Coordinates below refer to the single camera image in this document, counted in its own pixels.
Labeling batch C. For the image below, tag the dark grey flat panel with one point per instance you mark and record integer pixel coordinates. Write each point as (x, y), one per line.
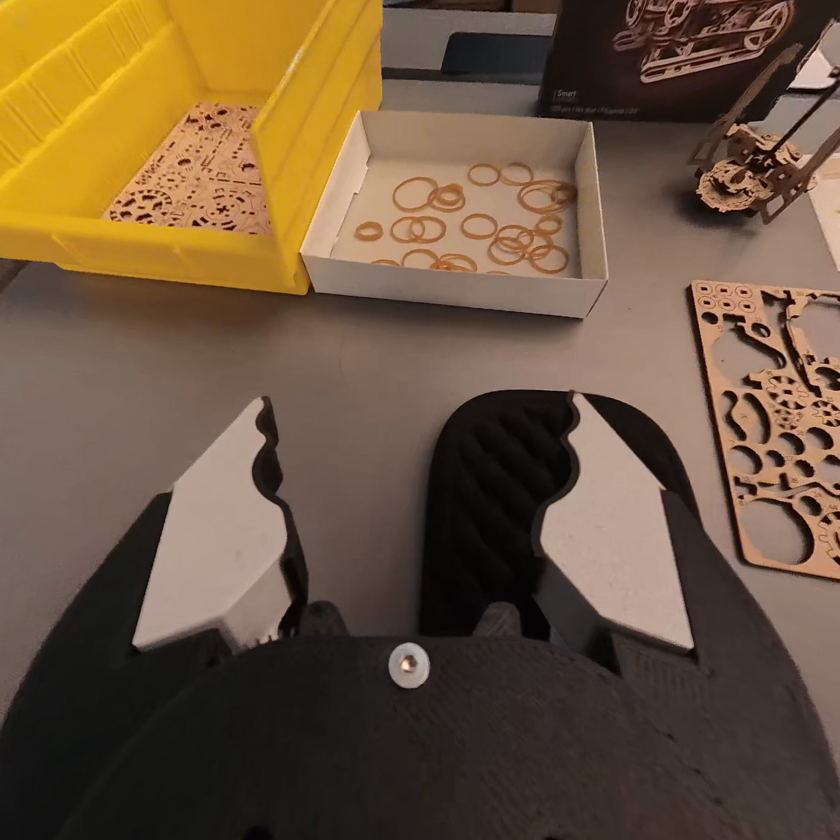
(499, 52)

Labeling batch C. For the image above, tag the uncut wooden parts sheet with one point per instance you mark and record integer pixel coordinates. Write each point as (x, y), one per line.
(197, 177)

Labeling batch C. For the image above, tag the black textured pad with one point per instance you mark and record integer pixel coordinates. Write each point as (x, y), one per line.
(485, 492)

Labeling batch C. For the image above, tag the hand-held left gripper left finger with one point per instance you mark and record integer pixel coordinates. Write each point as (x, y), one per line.
(216, 525)

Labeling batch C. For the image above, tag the yellow plastic bin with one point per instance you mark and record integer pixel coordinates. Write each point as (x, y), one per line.
(197, 52)

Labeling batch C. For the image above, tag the pile of tan rubber bands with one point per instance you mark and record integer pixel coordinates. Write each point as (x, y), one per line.
(489, 226)

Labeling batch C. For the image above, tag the white flat box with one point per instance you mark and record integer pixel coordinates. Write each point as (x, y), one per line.
(820, 65)

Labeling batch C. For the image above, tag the white cardboard tray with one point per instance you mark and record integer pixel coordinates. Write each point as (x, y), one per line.
(459, 289)

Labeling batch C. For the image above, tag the wooden sheet with hole grid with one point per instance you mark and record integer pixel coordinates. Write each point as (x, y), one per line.
(718, 367)

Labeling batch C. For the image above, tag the black model kit box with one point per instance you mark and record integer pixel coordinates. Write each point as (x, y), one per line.
(590, 65)

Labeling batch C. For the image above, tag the partly built wooden model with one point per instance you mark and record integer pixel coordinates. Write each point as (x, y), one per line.
(735, 177)

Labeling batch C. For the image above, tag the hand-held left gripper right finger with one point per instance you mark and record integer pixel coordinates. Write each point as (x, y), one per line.
(617, 538)

